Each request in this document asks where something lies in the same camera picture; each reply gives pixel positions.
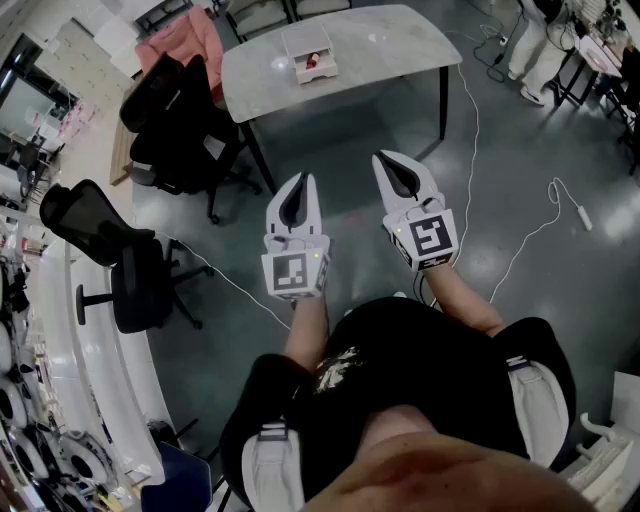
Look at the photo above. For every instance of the person's black t-shirt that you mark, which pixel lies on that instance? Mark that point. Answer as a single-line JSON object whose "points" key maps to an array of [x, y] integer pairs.
{"points": [[425, 365]]}

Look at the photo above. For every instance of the person's right shoe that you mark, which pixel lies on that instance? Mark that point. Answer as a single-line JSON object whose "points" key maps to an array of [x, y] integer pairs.
{"points": [[398, 295]]}

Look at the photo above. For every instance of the person's right forearm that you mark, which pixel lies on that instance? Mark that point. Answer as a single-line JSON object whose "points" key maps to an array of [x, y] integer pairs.
{"points": [[460, 300]]}

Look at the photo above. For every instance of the small red object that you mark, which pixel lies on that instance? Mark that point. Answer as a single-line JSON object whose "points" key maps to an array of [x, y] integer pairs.
{"points": [[313, 61]]}

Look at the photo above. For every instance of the white box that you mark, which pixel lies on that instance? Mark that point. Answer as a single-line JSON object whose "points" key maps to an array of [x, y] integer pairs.
{"points": [[305, 37]]}

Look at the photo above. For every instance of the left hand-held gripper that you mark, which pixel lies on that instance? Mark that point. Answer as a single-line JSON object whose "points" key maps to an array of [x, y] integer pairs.
{"points": [[292, 275]]}

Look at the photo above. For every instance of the white curved counter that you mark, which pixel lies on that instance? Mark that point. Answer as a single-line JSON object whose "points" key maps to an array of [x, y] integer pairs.
{"points": [[100, 360]]}

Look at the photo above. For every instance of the white plastic rack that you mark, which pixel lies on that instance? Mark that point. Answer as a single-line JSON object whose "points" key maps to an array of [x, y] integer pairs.
{"points": [[607, 450]]}

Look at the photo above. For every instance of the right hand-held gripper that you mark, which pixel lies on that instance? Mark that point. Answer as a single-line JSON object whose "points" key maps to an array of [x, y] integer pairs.
{"points": [[430, 237]]}

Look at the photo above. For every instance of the person's chin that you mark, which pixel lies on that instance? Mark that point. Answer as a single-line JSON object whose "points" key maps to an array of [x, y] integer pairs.
{"points": [[440, 465]]}

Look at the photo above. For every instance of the blue chair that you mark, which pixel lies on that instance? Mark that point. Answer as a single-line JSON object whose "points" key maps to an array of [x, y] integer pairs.
{"points": [[175, 480]]}

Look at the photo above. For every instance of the black office chair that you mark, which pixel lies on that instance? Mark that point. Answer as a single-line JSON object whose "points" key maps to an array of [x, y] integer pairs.
{"points": [[170, 140], [140, 280]]}

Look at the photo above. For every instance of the grey armchair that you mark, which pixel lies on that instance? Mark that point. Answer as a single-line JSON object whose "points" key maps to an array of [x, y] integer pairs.
{"points": [[260, 12], [320, 7]]}

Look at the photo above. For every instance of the black table leg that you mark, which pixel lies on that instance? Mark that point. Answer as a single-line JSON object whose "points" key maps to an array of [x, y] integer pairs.
{"points": [[443, 100], [260, 160]]}

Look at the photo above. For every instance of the person's left forearm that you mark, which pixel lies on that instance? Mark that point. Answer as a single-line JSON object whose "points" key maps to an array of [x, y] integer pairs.
{"points": [[307, 335]]}

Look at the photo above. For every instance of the pink cushioned chair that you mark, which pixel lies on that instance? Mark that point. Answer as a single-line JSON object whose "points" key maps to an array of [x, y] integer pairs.
{"points": [[200, 35]]}

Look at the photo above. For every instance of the row of white round devices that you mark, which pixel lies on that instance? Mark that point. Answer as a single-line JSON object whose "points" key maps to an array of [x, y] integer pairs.
{"points": [[75, 460]]}

